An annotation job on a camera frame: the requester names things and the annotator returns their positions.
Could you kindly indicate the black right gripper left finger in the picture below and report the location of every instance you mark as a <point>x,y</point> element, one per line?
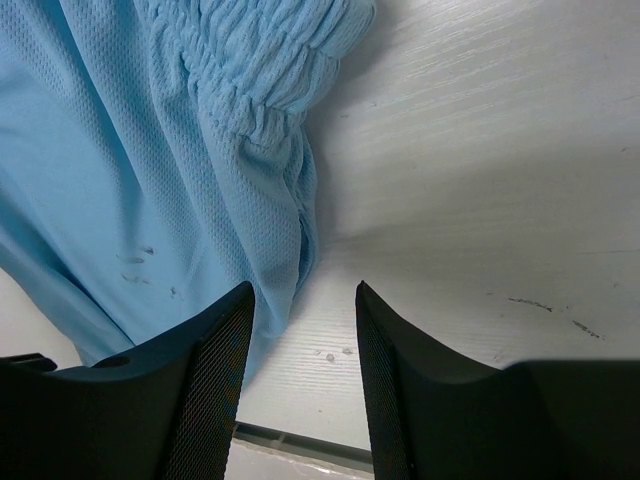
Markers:
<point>164,409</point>

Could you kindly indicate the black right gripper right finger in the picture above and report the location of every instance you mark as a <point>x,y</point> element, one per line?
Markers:
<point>433,413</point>

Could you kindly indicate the light blue shorts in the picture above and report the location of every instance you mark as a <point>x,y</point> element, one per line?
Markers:
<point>154,156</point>

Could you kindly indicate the aluminium front rail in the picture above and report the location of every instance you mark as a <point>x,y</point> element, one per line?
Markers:
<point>338,454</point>

